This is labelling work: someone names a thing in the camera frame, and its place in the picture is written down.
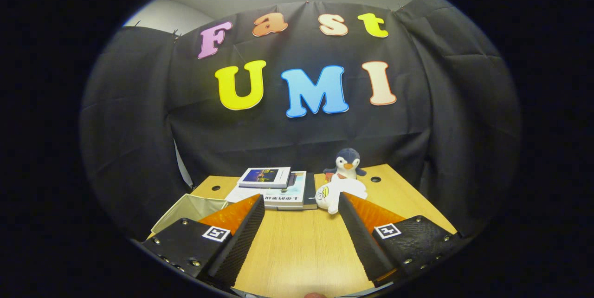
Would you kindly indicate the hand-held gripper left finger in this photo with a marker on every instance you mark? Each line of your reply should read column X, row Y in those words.
column 239, row 247

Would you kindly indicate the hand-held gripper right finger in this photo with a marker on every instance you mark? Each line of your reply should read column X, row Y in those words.
column 362, row 247

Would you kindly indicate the green fabric storage box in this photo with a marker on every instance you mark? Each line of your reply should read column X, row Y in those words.
column 185, row 207

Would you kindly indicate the white book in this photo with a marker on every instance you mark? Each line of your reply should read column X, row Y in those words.
column 239, row 194

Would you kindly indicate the white plush toy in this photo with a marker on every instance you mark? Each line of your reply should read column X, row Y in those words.
column 343, row 189

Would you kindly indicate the teal cover book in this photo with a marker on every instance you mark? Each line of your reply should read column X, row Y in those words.
column 290, row 198

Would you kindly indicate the small blue cover book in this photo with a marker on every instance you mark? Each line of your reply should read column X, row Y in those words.
column 264, row 176

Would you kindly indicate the penguin plush toy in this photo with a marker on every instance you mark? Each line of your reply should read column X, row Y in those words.
column 348, row 163

